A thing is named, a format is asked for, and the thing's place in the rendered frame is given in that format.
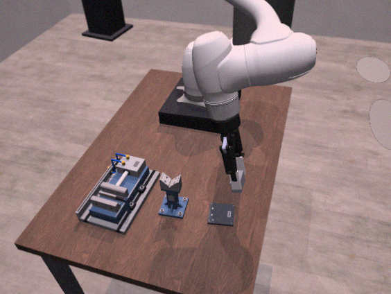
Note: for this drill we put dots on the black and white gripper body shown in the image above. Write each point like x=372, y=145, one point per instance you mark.
x=226, y=127

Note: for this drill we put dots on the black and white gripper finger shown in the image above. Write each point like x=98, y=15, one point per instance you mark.
x=239, y=155
x=229, y=160

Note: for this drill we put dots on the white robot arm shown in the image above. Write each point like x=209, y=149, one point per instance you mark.
x=213, y=70

